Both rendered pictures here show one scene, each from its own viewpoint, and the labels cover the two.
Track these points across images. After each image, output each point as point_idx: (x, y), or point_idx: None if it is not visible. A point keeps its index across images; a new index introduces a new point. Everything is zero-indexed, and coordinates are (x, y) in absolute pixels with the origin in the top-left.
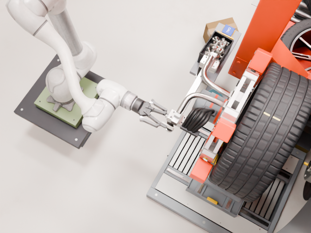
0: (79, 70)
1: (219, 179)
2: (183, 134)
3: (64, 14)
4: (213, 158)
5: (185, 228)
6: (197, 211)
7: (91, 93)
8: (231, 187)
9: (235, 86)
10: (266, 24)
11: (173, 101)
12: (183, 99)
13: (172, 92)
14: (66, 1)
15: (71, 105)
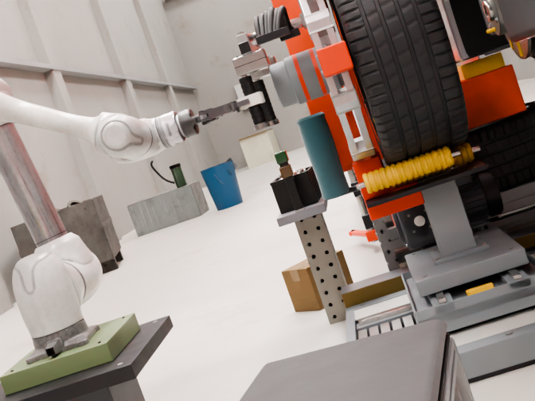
0: (75, 264)
1: (361, 25)
2: (350, 331)
3: (16, 131)
4: (328, 14)
5: (493, 386)
6: (480, 338)
7: (119, 321)
8: (388, 20)
9: (379, 240)
10: (296, 5)
11: (305, 352)
12: (319, 343)
13: (293, 351)
14: None
15: (83, 336)
